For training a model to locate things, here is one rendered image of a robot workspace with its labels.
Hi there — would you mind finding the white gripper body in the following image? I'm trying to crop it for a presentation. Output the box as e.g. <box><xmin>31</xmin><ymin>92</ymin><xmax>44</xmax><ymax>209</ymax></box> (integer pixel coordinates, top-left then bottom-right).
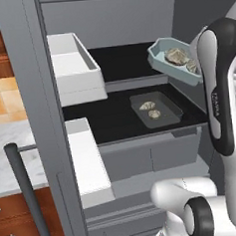
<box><xmin>186</xmin><ymin>25</ymin><xmax>209</xmax><ymax>58</ymax></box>

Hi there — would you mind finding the light blue tupperware container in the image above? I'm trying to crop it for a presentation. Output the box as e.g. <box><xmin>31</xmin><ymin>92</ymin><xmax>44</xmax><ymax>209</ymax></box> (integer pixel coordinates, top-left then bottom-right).
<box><xmin>145</xmin><ymin>35</ymin><xmax>204</xmax><ymax>90</ymax></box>

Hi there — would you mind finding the black fridge shelf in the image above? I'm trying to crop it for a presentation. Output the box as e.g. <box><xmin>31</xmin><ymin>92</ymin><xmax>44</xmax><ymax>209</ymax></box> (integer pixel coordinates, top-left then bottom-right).
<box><xmin>60</xmin><ymin>80</ymin><xmax>211</xmax><ymax>148</ymax></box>
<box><xmin>86</xmin><ymin>40</ymin><xmax>171</xmax><ymax>95</ymax></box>

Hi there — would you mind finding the dark clear tupperware container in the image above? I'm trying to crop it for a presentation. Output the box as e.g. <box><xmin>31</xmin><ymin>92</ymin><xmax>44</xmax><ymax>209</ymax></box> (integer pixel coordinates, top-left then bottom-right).
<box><xmin>128</xmin><ymin>89</ymin><xmax>185</xmax><ymax>131</ymax></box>

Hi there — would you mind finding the grey fridge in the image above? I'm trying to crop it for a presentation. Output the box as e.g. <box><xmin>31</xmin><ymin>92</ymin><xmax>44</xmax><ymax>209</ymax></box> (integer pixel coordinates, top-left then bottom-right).
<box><xmin>34</xmin><ymin>0</ymin><xmax>236</xmax><ymax>236</ymax></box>

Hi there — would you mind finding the grey fridge drawer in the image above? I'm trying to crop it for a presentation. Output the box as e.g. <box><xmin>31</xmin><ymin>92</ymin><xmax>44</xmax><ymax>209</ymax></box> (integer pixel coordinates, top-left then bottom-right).
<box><xmin>82</xmin><ymin>189</ymin><xmax>173</xmax><ymax>236</ymax></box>
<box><xmin>97</xmin><ymin>125</ymin><xmax>207</xmax><ymax>184</ymax></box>

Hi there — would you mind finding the white fridge door bin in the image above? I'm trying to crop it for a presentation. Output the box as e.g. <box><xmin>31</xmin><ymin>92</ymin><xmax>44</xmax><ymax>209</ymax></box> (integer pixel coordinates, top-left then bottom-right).
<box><xmin>63</xmin><ymin>115</ymin><xmax>118</xmax><ymax>211</ymax></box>
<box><xmin>47</xmin><ymin>30</ymin><xmax>109</xmax><ymax>109</ymax></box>

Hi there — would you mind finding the grey fridge door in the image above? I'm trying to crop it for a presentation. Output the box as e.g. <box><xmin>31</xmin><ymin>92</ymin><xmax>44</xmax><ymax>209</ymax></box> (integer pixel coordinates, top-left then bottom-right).
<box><xmin>0</xmin><ymin>0</ymin><xmax>92</xmax><ymax>236</ymax></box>

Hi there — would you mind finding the beige dumpling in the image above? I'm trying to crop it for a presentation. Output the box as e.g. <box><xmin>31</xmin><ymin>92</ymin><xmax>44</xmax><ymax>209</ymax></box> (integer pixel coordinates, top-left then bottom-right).
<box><xmin>147</xmin><ymin>108</ymin><xmax>163</xmax><ymax>119</ymax></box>
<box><xmin>137</xmin><ymin>101</ymin><xmax>157</xmax><ymax>112</ymax></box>
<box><xmin>185</xmin><ymin>58</ymin><xmax>201</xmax><ymax>76</ymax></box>
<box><xmin>164</xmin><ymin>46</ymin><xmax>191</xmax><ymax>68</ymax></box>

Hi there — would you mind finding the dark grey fridge door handle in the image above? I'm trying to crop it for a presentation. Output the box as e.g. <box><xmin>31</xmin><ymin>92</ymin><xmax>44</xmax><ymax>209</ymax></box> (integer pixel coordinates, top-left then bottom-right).
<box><xmin>2</xmin><ymin>139</ymin><xmax>56</xmax><ymax>236</ymax></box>

